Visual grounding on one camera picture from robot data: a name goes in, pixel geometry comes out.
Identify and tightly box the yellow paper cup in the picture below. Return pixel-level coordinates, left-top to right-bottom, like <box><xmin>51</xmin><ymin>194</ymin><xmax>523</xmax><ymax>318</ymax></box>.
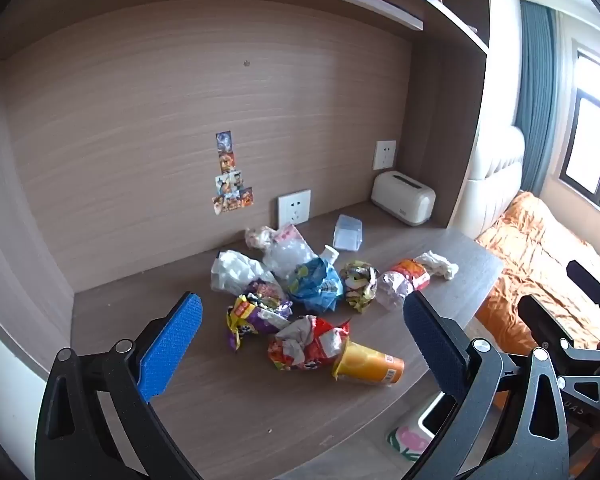
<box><xmin>331</xmin><ymin>340</ymin><xmax>405</xmax><ymax>388</ymax></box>

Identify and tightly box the wooden overhead shelf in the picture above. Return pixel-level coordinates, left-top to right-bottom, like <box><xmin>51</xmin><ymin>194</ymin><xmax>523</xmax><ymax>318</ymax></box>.
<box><xmin>0</xmin><ymin>0</ymin><xmax>492</xmax><ymax>61</ymax></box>

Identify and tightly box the blue grey curtain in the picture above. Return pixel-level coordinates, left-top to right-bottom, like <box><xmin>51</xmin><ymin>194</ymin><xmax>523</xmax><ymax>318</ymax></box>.
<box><xmin>514</xmin><ymin>0</ymin><xmax>557</xmax><ymax>197</ymax></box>

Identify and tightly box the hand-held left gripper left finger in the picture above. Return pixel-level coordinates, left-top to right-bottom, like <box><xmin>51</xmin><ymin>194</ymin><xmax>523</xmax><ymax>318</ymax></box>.
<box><xmin>34</xmin><ymin>291</ymin><xmax>203</xmax><ymax>480</ymax></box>

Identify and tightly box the orange bedspread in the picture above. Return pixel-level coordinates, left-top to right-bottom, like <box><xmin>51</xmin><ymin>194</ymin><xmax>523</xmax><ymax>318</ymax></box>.
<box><xmin>474</xmin><ymin>190</ymin><xmax>600</xmax><ymax>356</ymax></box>

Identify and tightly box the white trash bin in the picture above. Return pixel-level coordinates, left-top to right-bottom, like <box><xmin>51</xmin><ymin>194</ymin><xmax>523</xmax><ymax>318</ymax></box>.
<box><xmin>414</xmin><ymin>391</ymin><xmax>449</xmax><ymax>434</ymax></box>

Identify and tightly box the yellow patterned wrapper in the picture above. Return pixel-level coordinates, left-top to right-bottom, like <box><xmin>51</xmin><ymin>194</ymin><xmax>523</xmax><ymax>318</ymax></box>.
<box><xmin>339</xmin><ymin>260</ymin><xmax>379</xmax><ymax>314</ymax></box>

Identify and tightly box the white padded headboard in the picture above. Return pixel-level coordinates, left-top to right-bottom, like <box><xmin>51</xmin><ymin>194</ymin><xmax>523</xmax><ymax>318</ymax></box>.
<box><xmin>467</xmin><ymin>125</ymin><xmax>526</xmax><ymax>239</ymax></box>

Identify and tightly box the black framed window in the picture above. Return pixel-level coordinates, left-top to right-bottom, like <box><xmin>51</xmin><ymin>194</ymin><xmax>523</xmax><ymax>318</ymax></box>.
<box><xmin>559</xmin><ymin>46</ymin><xmax>600</xmax><ymax>213</ymax></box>

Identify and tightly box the clear plastic bag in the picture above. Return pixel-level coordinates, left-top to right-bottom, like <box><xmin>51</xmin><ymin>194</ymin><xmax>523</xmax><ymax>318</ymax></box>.
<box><xmin>262</xmin><ymin>223</ymin><xmax>319</xmax><ymax>279</ymax></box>

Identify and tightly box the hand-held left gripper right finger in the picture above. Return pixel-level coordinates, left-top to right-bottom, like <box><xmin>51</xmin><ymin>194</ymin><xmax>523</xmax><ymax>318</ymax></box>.
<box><xmin>402</xmin><ymin>290</ymin><xmax>573</xmax><ymax>480</ymax></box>

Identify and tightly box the cluster of picture stickers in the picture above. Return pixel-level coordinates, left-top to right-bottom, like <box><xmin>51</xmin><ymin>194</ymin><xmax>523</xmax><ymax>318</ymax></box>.
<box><xmin>212</xmin><ymin>131</ymin><xmax>255</xmax><ymax>214</ymax></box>

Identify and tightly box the white toaster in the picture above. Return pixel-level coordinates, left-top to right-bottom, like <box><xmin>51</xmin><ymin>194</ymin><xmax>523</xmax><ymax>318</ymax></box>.
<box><xmin>370</xmin><ymin>170</ymin><xmax>437</xmax><ymax>227</ymax></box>

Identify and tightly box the purple snack bag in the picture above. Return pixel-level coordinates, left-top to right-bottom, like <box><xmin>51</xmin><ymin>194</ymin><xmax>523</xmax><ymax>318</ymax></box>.
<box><xmin>225</xmin><ymin>280</ymin><xmax>294</xmax><ymax>352</ymax></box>

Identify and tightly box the orange and silver snack wrapper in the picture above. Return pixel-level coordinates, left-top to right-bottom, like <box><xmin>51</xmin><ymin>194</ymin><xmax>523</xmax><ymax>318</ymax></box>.
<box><xmin>377</xmin><ymin>259</ymin><xmax>431</xmax><ymax>312</ymax></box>

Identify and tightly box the clear plastic box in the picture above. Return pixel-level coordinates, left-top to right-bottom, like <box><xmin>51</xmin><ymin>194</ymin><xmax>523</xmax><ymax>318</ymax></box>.
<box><xmin>333</xmin><ymin>214</ymin><xmax>364</xmax><ymax>252</ymax></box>

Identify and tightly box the blue snack bag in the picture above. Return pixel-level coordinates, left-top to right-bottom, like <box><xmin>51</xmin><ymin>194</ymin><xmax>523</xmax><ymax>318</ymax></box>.
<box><xmin>286</xmin><ymin>257</ymin><xmax>344</xmax><ymax>314</ymax></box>

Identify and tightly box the white plastic bag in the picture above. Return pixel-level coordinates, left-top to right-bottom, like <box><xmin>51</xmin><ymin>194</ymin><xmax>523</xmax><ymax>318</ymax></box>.
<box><xmin>210</xmin><ymin>250</ymin><xmax>267</xmax><ymax>297</ymax></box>

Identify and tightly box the red snack bag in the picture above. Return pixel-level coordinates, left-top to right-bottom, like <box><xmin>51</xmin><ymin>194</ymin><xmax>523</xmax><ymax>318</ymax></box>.
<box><xmin>267</xmin><ymin>315</ymin><xmax>351</xmax><ymax>372</ymax></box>

